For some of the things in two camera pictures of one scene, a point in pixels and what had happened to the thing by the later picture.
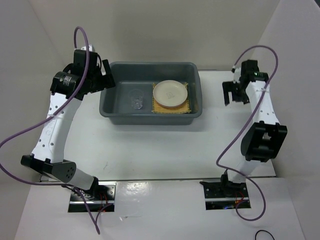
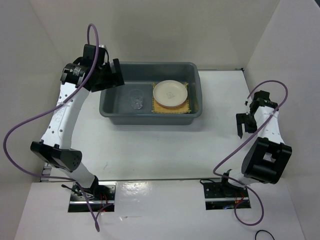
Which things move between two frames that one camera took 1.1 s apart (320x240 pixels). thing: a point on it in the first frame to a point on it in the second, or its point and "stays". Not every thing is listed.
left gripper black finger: (109, 77) to (118, 79)
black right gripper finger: (227, 87) to (241, 118)
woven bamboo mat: (183, 108) stays
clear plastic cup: (136, 96) stays
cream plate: (170, 93) stays
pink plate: (171, 107) stays
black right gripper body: (242, 96) to (252, 127)
